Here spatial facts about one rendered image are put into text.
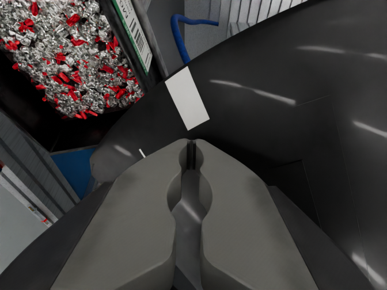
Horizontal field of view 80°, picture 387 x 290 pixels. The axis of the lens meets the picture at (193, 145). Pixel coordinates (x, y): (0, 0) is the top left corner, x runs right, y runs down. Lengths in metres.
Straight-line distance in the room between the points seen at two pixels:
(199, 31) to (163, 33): 0.18
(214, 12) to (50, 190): 0.84
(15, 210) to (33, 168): 0.84
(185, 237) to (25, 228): 1.12
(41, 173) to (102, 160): 0.34
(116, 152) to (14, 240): 1.10
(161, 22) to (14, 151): 0.85
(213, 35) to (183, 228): 0.97
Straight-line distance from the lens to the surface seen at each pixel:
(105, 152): 0.19
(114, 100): 0.30
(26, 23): 0.29
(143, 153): 0.16
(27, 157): 0.49
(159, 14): 1.14
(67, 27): 0.27
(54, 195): 0.58
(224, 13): 1.05
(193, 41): 1.09
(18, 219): 1.31
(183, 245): 0.18
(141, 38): 0.27
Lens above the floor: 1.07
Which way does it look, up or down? 42 degrees down
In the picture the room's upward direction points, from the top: 179 degrees counter-clockwise
